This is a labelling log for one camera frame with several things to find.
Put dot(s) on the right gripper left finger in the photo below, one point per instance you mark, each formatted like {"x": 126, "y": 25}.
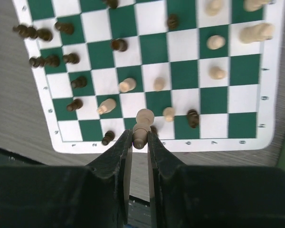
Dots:
{"x": 92, "y": 196}

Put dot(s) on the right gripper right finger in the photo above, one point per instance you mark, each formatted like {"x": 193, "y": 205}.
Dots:
{"x": 192, "y": 196}

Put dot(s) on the light chess pawn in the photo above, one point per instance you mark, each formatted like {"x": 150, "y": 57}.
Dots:
{"x": 144, "y": 120}

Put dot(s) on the green white chess board mat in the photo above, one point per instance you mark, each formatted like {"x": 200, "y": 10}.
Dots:
{"x": 211, "y": 81}

